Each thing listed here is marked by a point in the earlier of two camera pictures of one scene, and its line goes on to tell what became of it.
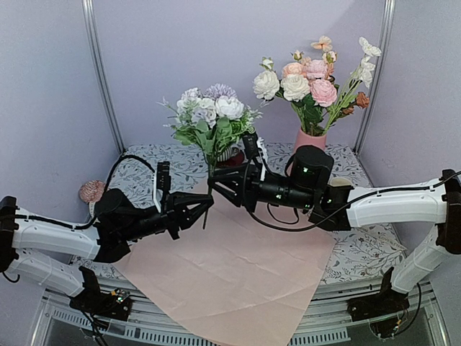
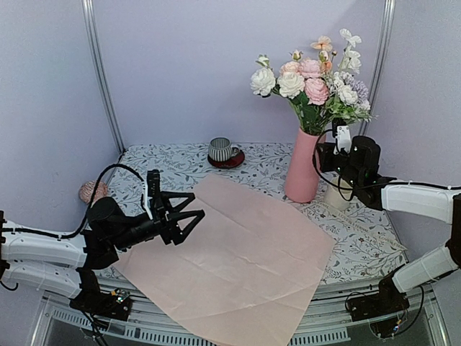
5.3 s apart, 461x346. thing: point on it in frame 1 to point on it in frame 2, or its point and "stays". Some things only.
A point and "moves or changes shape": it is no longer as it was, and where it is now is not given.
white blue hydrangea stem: [213, 118] to [344, 113]
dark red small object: [235, 161] stays
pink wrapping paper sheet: [232, 277] stays
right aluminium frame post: [369, 112] stays
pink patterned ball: [91, 191] stays
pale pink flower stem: [323, 91] moves or changes shape
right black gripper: [227, 180] to [325, 157]
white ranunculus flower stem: [363, 73] to [351, 58]
